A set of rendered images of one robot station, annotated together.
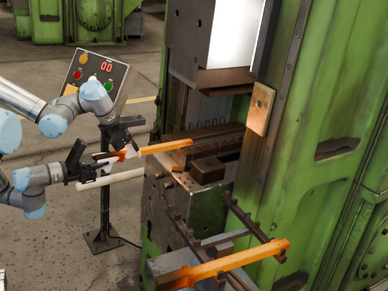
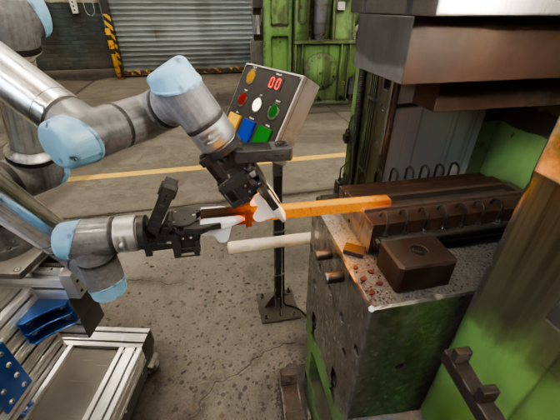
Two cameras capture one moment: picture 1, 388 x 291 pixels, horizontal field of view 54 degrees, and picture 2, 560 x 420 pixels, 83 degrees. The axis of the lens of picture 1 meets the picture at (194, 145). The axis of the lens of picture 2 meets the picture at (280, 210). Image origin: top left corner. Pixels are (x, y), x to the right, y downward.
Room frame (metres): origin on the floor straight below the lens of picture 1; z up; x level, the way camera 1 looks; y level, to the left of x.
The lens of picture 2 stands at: (0.76, -0.04, 1.38)
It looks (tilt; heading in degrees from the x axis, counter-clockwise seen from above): 33 degrees down; 26
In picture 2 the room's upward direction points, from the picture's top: straight up
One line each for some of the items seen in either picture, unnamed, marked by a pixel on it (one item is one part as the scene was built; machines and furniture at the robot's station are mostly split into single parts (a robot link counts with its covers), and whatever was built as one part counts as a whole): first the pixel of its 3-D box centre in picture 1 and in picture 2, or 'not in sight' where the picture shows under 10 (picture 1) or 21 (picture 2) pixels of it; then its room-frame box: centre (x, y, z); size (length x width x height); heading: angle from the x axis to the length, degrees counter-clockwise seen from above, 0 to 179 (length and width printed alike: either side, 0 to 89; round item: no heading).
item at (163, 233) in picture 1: (213, 194); (422, 293); (1.50, -0.12, 0.69); 0.56 x 0.38 x 0.45; 127
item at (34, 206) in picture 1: (30, 200); (100, 271); (1.05, 0.54, 0.89); 0.11 x 0.08 x 0.11; 79
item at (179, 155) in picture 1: (212, 141); (432, 204); (1.53, -0.08, 0.96); 0.42 x 0.20 x 0.09; 127
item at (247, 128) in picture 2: not in sight; (247, 130); (1.69, 0.55, 1.01); 0.07 x 0.05 x 0.07; 62
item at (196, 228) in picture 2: (96, 164); (199, 225); (1.16, 0.34, 1.00); 0.09 x 0.05 x 0.02; 124
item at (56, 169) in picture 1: (55, 173); (129, 234); (1.09, 0.46, 0.99); 0.08 x 0.05 x 0.08; 37
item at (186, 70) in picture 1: (225, 64); (480, 43); (1.53, -0.08, 1.32); 0.42 x 0.20 x 0.10; 127
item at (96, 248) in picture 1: (103, 234); (277, 300); (1.81, 0.49, 0.05); 0.22 x 0.22 x 0.09; 37
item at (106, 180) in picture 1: (118, 177); (285, 241); (1.63, 0.37, 0.62); 0.44 x 0.05 x 0.05; 127
